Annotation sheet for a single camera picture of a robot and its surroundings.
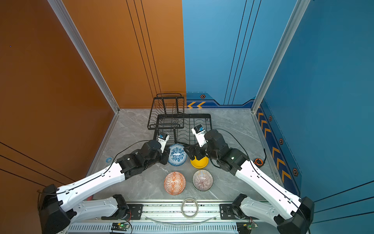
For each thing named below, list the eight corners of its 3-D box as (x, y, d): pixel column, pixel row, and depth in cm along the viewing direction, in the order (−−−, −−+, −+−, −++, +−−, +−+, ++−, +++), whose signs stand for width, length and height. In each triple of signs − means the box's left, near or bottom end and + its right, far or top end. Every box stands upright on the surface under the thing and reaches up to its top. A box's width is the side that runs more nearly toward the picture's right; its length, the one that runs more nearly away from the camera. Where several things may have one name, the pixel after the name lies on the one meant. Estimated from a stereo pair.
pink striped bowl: (192, 192, 81) (192, 189, 76) (192, 173, 88) (192, 169, 83) (213, 192, 81) (214, 189, 76) (211, 173, 88) (212, 169, 83)
